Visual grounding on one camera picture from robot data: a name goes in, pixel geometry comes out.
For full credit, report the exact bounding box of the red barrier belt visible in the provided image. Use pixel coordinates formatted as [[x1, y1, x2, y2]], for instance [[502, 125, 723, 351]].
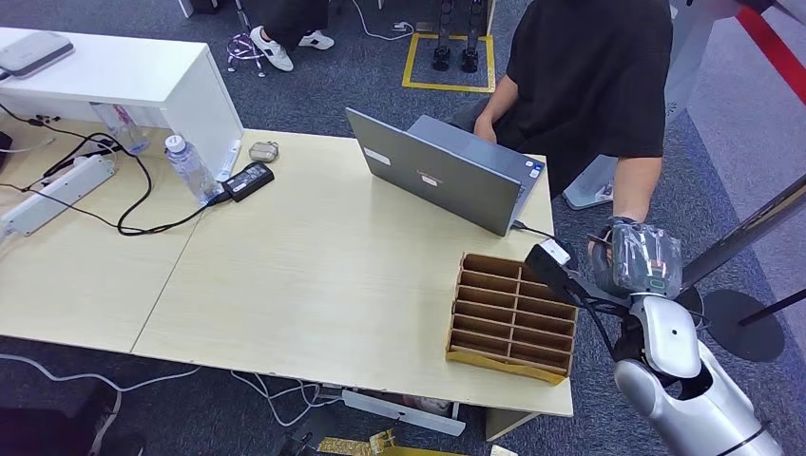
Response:
[[735, 5, 806, 105]]

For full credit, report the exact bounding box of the clear bottle with pink label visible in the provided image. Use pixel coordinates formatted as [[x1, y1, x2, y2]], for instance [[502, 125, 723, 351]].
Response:
[[89, 102, 151, 156]]

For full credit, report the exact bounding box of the person's right hand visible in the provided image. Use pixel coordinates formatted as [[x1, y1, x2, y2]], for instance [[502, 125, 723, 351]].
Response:
[[471, 113, 499, 144]]

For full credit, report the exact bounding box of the white slim bar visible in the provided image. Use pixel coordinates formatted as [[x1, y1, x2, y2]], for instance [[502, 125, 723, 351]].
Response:
[[216, 139, 242, 182]]

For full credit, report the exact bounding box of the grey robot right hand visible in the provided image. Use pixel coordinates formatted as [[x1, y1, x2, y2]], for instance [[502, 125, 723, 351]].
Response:
[[591, 221, 684, 300]]

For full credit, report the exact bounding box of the black and white wrist camera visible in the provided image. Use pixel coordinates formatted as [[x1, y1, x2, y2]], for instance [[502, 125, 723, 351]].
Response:
[[524, 238, 631, 319]]

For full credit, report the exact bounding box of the white cable with plug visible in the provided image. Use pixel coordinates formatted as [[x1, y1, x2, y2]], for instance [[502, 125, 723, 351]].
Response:
[[350, 0, 415, 43]]

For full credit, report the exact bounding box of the chrome stanchion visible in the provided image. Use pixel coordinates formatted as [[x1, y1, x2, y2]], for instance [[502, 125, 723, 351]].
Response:
[[677, 173, 806, 330]]

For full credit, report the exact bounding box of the white metal bar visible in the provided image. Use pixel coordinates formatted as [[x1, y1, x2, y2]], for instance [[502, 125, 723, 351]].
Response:
[[341, 389, 468, 438]]

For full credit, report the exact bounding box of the white power strip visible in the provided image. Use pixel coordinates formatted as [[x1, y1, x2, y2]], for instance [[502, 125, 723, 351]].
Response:
[[0, 155, 118, 238]]

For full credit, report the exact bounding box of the yellow cardboard piece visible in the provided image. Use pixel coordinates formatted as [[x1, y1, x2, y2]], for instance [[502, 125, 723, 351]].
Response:
[[306, 429, 469, 456]]

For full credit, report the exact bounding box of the flat grey device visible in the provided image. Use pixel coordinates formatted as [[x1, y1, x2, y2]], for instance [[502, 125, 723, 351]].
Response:
[[0, 31, 75, 81]]

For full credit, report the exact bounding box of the white gate post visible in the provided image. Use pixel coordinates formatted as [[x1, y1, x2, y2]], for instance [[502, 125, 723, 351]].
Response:
[[562, 0, 738, 211]]

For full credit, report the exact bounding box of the black power cable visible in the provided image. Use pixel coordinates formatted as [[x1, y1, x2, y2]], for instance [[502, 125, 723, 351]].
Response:
[[0, 104, 232, 238]]

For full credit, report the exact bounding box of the chrome stool frame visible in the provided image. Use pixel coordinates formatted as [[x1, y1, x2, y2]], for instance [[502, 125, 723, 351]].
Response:
[[226, 0, 268, 79]]

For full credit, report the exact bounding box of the person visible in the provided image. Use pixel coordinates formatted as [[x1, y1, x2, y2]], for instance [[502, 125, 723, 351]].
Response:
[[241, 0, 336, 73], [447, 0, 675, 224]]

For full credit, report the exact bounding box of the cardboard slotted organizer box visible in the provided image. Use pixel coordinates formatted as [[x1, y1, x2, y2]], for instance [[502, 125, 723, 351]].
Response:
[[445, 253, 579, 387]]

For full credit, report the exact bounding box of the black power adapter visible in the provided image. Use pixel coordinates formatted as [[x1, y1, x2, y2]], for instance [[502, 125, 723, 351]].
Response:
[[221, 161, 276, 203]]

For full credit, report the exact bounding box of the black robot leg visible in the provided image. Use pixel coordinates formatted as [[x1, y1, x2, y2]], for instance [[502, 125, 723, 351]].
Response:
[[432, 0, 454, 73], [459, 0, 487, 74]]

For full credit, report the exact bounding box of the long white floor cable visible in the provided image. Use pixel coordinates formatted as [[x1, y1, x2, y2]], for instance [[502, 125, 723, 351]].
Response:
[[0, 353, 202, 394]]

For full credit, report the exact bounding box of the black stanchion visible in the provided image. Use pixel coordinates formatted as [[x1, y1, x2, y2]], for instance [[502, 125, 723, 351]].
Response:
[[701, 286, 806, 363]]

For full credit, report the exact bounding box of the white cabinet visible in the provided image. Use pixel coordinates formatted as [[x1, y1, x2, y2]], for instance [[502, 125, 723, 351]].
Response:
[[0, 26, 245, 183]]

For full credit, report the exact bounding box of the clear bottle with white cap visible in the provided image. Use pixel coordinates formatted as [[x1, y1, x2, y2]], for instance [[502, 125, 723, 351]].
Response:
[[163, 134, 222, 206]]

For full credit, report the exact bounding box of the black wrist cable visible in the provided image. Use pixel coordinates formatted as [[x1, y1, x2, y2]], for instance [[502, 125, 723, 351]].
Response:
[[569, 286, 631, 364]]

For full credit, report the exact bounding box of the tangled white floor cable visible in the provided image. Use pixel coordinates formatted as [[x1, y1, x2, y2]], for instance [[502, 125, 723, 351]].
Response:
[[229, 370, 345, 428]]

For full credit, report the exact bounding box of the grey laptop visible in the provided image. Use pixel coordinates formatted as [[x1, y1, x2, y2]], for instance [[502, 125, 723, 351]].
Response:
[[344, 106, 547, 238]]

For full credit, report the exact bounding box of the black laptop cable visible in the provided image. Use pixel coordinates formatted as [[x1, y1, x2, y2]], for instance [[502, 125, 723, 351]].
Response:
[[510, 219, 561, 244]]

